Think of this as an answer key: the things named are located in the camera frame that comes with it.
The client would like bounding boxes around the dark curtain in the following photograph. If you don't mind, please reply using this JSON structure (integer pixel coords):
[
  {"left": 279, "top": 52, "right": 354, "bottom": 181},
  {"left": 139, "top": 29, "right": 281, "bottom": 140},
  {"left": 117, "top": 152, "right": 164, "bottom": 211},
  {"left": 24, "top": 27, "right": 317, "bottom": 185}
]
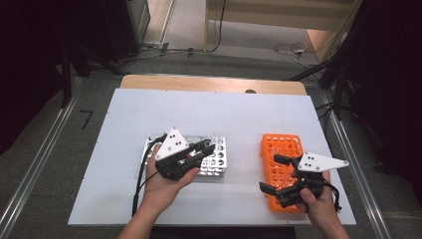
[{"left": 341, "top": 0, "right": 422, "bottom": 203}]

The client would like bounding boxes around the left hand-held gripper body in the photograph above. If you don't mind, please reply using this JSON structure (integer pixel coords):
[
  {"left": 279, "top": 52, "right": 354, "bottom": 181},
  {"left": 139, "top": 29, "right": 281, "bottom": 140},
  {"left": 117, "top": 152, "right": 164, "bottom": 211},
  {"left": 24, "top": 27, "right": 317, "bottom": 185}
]
[{"left": 154, "top": 125, "right": 209, "bottom": 182}]

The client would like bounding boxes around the black metal stand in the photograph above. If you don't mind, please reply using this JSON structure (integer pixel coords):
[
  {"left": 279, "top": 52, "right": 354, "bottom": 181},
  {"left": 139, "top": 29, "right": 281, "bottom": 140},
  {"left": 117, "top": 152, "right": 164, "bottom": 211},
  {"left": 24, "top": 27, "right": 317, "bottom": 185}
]
[
  {"left": 282, "top": 54, "right": 354, "bottom": 121},
  {"left": 59, "top": 41, "right": 128, "bottom": 110}
]

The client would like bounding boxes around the wooden table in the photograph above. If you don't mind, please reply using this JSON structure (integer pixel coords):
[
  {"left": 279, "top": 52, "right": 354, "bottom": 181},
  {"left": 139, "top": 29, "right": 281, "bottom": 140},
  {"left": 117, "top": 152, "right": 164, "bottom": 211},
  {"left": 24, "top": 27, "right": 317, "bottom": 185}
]
[{"left": 118, "top": 74, "right": 309, "bottom": 97}]

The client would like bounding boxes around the white floor cable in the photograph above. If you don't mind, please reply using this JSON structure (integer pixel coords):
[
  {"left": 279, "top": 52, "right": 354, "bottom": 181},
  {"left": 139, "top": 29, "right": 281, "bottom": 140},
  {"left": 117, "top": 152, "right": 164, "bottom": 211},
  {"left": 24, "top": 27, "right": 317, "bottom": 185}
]
[{"left": 272, "top": 42, "right": 312, "bottom": 68}]

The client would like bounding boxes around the hand-held gripper black cable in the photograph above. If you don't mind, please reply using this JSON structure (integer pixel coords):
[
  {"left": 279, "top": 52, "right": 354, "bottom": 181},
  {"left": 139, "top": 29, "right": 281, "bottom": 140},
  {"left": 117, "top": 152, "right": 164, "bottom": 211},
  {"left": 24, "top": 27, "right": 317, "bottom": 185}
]
[
  {"left": 321, "top": 178, "right": 343, "bottom": 213},
  {"left": 131, "top": 132, "right": 169, "bottom": 217}
]

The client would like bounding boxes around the light wooden furniture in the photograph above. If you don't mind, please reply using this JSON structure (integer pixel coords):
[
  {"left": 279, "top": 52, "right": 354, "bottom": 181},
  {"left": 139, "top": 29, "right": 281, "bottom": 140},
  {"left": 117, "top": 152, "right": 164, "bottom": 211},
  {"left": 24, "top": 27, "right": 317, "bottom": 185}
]
[{"left": 203, "top": 0, "right": 363, "bottom": 63}]

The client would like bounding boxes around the person's dark clothing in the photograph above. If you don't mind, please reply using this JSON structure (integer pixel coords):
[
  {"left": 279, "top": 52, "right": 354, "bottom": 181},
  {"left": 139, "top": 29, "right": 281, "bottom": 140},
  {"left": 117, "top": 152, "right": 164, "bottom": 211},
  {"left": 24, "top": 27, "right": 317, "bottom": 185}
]
[{"left": 150, "top": 226, "right": 297, "bottom": 239}]

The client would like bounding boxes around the hanging black cable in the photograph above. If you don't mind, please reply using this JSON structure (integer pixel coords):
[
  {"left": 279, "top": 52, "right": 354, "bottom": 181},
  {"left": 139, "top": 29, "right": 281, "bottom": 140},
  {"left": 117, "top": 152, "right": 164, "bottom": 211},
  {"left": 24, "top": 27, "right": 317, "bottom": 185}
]
[{"left": 208, "top": 0, "right": 229, "bottom": 54}]

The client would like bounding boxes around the orange plastic test tube rack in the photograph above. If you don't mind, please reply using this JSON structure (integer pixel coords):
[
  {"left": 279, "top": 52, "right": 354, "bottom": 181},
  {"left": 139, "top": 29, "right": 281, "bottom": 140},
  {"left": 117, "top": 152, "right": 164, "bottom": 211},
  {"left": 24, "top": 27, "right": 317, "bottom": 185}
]
[{"left": 260, "top": 132, "right": 317, "bottom": 213}]

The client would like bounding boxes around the white board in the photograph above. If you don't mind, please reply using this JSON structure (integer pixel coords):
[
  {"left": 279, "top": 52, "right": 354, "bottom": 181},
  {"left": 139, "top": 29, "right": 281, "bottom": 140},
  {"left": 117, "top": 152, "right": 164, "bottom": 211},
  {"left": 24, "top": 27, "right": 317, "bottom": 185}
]
[{"left": 68, "top": 88, "right": 356, "bottom": 227}]

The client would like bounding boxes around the left hand-held gripper black cable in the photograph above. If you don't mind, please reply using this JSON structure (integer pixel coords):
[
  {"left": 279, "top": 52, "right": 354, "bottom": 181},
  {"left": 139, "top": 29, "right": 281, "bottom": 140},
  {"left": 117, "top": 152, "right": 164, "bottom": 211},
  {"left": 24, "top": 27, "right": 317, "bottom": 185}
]
[{"left": 131, "top": 132, "right": 169, "bottom": 217}]

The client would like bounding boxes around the person's left hand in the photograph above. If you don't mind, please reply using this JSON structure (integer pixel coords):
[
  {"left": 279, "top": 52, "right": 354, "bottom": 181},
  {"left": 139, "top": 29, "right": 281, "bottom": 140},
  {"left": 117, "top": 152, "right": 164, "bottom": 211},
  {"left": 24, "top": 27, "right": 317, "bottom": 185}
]
[{"left": 143, "top": 144, "right": 201, "bottom": 215}]

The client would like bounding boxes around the silver metal test tube rack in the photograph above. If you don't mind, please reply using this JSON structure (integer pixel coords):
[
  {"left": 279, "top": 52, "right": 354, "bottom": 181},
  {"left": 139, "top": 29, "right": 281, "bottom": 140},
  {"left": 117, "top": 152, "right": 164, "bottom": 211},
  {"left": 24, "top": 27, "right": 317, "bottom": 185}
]
[{"left": 142, "top": 132, "right": 229, "bottom": 179}]

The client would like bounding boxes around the dark cabinet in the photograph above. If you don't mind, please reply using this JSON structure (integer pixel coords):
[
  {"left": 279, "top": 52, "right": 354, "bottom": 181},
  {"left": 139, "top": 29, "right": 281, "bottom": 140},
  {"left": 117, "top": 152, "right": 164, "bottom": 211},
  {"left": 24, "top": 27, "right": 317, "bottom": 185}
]
[{"left": 99, "top": 0, "right": 152, "bottom": 64}]

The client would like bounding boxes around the right hand-held gripper black cable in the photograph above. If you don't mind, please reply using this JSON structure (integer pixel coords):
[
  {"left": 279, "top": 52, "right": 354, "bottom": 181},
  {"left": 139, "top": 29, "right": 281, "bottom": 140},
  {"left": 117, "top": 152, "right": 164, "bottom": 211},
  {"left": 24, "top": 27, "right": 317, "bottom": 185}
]
[{"left": 321, "top": 178, "right": 343, "bottom": 213}]

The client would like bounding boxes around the aluminium floor rail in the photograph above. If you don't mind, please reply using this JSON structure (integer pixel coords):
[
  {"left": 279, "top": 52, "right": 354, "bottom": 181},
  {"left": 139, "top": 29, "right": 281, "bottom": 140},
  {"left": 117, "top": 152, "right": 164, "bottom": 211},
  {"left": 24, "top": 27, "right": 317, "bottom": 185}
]
[
  {"left": 0, "top": 77, "right": 85, "bottom": 239},
  {"left": 318, "top": 90, "right": 393, "bottom": 239}
]

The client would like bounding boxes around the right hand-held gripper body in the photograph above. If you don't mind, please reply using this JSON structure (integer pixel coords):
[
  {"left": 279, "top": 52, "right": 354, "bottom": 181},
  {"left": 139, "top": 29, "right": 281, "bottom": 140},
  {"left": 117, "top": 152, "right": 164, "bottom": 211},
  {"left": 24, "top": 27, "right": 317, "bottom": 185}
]
[{"left": 273, "top": 151, "right": 350, "bottom": 210}]

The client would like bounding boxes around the person's right hand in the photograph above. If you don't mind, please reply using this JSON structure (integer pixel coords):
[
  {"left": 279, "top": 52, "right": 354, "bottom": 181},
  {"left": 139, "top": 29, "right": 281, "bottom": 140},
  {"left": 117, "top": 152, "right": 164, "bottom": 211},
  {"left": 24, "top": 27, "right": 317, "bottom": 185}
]
[{"left": 291, "top": 168, "right": 336, "bottom": 231}]

